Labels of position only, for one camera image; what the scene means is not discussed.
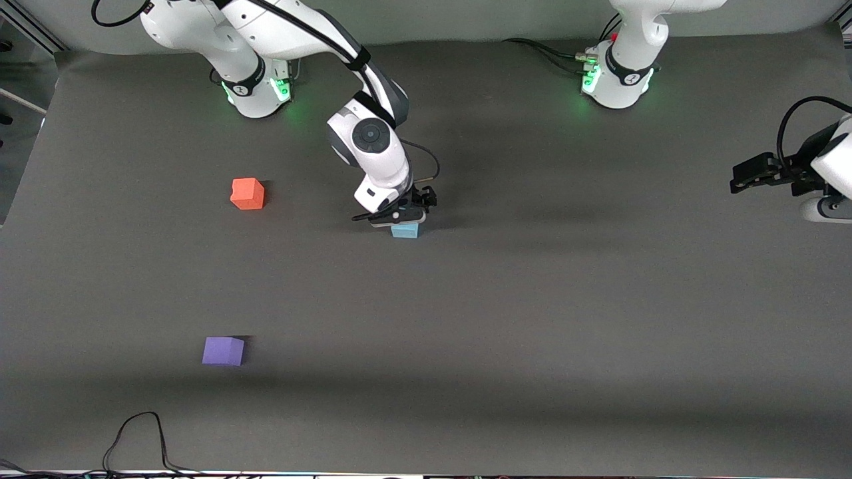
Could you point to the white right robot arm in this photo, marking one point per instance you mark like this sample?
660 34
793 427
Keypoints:
373 159

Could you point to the purple foam block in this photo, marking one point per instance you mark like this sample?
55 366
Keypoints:
223 351

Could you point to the light blue foam block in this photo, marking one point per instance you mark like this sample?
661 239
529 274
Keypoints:
405 231

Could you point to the orange foam block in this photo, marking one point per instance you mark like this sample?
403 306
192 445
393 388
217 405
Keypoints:
247 194

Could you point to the grey metal frame corner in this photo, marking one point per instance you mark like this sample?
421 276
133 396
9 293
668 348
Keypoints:
845 25

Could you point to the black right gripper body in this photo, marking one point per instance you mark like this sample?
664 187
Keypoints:
422 197

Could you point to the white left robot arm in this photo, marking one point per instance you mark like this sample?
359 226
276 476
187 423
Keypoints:
632 73

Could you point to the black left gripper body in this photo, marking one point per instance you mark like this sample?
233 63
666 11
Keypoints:
797 174

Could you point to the dark grey table mat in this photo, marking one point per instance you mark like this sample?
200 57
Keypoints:
466 319

